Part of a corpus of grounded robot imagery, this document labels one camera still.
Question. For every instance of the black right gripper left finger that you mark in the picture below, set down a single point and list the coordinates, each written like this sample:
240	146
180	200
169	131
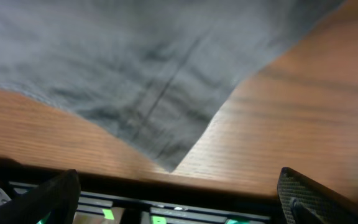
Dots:
56	199

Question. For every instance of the grey shorts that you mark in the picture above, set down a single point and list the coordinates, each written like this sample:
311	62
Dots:
152	73

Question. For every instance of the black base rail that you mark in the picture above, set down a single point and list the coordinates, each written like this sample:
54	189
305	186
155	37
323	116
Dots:
102	208

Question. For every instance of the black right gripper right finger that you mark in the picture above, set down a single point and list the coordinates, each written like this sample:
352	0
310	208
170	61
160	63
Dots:
304	200

